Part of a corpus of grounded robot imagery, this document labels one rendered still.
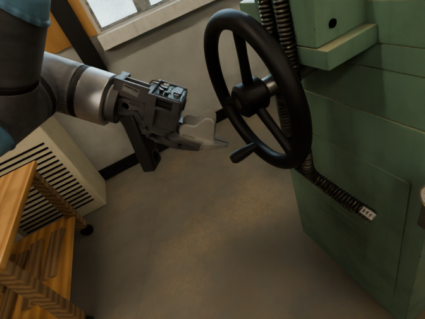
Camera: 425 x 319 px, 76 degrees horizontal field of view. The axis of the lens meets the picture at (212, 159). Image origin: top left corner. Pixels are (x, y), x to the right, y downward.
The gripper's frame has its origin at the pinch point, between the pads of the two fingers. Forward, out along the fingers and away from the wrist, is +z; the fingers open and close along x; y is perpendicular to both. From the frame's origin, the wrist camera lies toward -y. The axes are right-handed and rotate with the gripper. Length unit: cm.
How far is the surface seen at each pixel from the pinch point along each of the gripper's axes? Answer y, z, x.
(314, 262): -52, 53, 26
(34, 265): -106, -58, 27
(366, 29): 24.5, 14.0, 1.8
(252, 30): 20.2, -2.0, -4.4
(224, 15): 20.3, -5.9, 0.6
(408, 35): 25.6, 18.3, -1.0
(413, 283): -20, 55, 0
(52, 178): -95, -75, 71
